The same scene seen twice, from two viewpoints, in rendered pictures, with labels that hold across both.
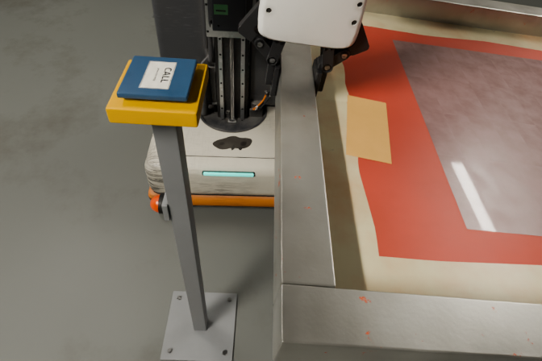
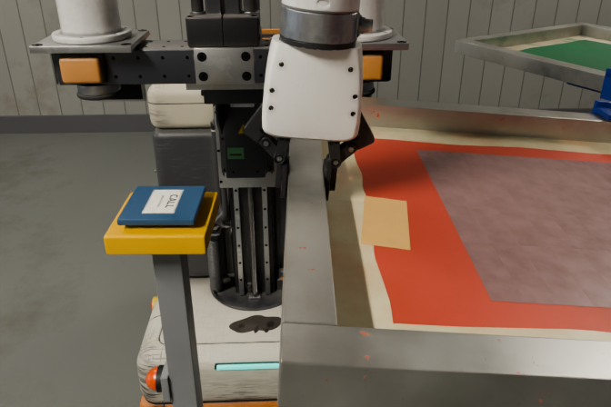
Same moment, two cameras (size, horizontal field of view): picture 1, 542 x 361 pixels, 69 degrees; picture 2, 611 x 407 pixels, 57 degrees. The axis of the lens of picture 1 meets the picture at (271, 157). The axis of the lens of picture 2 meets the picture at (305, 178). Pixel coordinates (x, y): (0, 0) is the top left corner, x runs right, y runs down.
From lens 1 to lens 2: 18 cm
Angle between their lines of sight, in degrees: 21
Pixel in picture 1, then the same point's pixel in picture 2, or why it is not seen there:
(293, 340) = (293, 361)
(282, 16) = (284, 112)
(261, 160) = not seen: hidden behind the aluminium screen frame
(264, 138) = not seen: hidden behind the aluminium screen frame
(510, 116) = (545, 208)
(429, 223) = (449, 297)
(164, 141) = (167, 282)
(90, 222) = not seen: outside the picture
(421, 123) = (445, 216)
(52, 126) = (13, 324)
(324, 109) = (339, 208)
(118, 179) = (97, 392)
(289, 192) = (293, 259)
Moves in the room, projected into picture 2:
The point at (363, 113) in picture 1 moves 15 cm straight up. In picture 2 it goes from (381, 210) to (390, 74)
